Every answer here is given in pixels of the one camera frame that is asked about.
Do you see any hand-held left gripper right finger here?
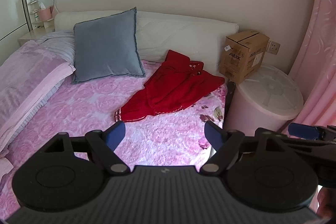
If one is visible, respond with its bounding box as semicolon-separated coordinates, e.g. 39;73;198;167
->
201;121;296;175

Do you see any white vanity shelf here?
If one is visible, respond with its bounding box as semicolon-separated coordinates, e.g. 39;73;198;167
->
25;0;58;30

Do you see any pink floral blanket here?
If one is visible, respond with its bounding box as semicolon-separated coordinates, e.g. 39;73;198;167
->
0;60;228;214

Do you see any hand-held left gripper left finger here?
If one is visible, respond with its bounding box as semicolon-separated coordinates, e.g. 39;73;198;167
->
39;121;130;175

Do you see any white wall socket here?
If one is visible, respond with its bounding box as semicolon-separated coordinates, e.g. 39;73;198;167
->
266;40;281;55

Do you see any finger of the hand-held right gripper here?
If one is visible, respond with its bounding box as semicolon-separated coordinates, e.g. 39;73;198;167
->
288;123;336;142

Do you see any grey-blue cushion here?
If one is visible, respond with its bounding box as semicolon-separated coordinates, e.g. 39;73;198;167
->
71;7;146;85

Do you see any pink curtain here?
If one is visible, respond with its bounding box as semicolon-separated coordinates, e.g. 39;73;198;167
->
273;0;336;135

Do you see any red knitted sweater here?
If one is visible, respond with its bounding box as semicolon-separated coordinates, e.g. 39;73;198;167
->
114;49;226;123

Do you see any person's right hand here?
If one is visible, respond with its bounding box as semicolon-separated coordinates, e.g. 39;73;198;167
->
317;187;332;222

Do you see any pink box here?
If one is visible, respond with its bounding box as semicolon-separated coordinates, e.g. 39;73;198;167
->
38;7;51;22

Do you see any cardboard box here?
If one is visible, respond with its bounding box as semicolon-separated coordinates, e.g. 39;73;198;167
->
219;30;270;84

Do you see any round white lidded bin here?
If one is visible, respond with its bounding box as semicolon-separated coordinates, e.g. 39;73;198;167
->
224;63;304;132

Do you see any white padded headboard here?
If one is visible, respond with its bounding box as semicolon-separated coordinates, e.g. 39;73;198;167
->
54;10;240;75

